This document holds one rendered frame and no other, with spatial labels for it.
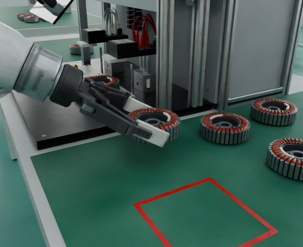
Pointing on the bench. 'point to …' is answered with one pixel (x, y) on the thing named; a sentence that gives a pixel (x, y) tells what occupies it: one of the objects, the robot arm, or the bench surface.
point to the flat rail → (147, 5)
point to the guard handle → (48, 2)
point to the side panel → (258, 50)
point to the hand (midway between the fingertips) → (151, 123)
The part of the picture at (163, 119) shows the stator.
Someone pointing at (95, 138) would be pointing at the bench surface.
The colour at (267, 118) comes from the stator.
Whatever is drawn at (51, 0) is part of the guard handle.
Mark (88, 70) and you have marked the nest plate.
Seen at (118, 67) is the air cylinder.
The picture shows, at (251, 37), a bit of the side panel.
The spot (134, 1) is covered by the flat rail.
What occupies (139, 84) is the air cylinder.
